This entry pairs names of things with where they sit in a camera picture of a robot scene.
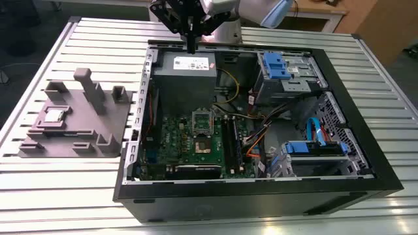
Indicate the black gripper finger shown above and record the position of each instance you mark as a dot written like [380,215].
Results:
[209,27]
[165,17]

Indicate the silver CPU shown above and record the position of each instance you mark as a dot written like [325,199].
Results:
[54,115]

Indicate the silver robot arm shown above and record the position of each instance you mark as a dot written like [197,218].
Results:
[229,31]

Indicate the CPU socket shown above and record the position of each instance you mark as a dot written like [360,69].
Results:
[203,147]

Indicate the blue plastic drive carrier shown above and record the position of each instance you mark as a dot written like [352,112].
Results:
[275,63]

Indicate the grey power supply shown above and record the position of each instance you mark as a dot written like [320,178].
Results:
[183,88]

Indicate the metal drive cage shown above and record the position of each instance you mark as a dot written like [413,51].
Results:
[294,85]

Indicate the wooden desk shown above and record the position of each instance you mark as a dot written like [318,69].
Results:
[324,9]

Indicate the metal locking lever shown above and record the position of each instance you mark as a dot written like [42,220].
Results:
[214,117]

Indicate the green motherboard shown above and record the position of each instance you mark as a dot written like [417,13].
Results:
[173,126]

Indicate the black RAM slot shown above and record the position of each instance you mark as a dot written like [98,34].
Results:
[238,144]
[231,144]
[227,144]

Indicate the wooden cabinet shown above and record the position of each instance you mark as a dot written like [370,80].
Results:
[385,24]

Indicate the grey parts rack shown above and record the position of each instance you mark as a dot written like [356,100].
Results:
[82,137]

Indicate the blue board connector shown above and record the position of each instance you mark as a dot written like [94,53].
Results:
[151,156]

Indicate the hard disk in blue carrier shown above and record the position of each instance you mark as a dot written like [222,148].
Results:
[298,148]

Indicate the dark RAM stick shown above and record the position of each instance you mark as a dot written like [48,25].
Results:
[62,134]

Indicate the black graphics card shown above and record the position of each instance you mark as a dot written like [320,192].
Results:
[195,171]

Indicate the metal disk bay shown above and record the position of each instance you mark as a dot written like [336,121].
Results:
[320,158]

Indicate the black PC case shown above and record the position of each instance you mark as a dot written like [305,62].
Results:
[229,203]

